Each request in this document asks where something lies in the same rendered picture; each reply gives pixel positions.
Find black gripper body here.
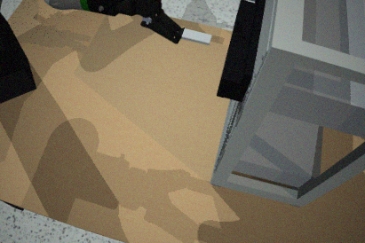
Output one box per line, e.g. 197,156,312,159
115,0,162,18

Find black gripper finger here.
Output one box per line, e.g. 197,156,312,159
142,0,155,5
140,8,212,45

